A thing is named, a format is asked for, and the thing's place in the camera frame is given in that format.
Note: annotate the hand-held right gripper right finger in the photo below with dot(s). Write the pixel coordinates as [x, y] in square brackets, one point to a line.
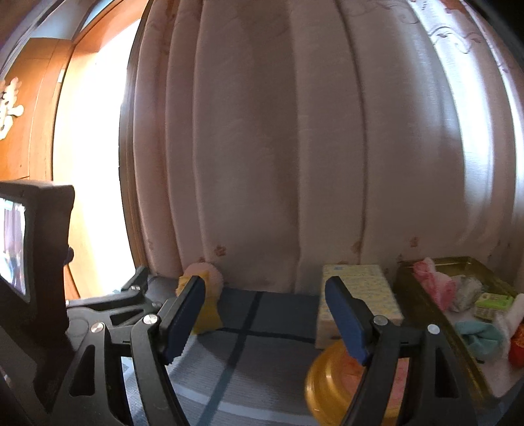
[348, 319]

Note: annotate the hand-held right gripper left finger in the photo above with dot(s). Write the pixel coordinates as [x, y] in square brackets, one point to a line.
[182, 323]

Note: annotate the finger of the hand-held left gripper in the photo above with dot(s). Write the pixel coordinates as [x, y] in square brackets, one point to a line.
[137, 282]

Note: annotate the gold-rimmed tray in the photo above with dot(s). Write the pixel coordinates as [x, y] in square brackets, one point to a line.
[421, 299]

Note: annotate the green tissue pack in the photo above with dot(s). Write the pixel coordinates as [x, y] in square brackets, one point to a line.
[493, 305]

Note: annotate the yellow and pink plush toy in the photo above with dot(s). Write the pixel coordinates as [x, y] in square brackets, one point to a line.
[211, 315]

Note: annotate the yellow tissue box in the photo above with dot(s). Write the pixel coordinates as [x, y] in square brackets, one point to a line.
[368, 286]

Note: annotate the blue plaid bedsheet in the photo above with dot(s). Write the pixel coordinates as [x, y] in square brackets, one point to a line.
[254, 368]

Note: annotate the pink cloth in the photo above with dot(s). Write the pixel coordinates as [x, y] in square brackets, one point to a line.
[434, 282]

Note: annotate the wooden door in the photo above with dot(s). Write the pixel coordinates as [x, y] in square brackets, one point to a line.
[28, 135]

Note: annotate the teal sock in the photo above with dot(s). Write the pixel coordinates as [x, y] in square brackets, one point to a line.
[479, 338]

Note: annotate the white paper-cut decoration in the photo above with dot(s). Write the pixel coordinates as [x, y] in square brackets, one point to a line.
[10, 106]

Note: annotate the red packet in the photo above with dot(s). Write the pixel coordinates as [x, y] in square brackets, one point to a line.
[518, 346]

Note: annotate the pale pink curtain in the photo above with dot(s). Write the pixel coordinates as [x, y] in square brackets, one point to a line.
[286, 143]

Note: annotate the wooden window frame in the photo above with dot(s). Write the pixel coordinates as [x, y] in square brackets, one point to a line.
[129, 164]

